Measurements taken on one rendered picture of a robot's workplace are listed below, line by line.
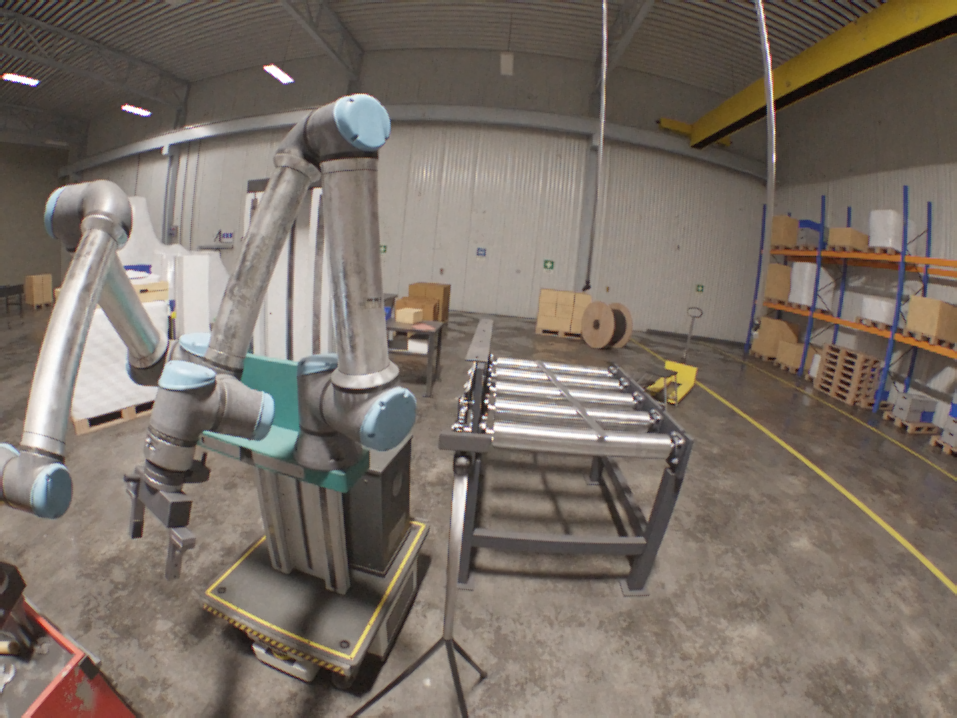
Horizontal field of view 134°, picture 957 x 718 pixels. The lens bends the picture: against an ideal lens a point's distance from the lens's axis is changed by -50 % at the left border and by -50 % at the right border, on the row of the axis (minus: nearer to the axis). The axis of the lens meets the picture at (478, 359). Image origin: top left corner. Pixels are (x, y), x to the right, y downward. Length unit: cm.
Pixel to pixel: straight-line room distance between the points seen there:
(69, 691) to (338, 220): 100
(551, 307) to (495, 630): 826
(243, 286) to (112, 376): 354
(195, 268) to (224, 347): 419
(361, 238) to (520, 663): 170
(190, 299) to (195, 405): 435
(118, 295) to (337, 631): 125
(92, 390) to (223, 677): 299
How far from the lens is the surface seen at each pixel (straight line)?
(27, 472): 78
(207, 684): 193
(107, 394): 430
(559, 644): 201
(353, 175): 78
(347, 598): 168
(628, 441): 179
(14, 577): 95
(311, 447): 106
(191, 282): 500
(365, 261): 79
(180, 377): 67
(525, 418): 197
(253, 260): 84
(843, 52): 849
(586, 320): 900
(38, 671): 97
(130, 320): 122
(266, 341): 137
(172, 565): 77
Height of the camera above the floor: 156
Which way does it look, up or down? 14 degrees down
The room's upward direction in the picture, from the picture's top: 5 degrees clockwise
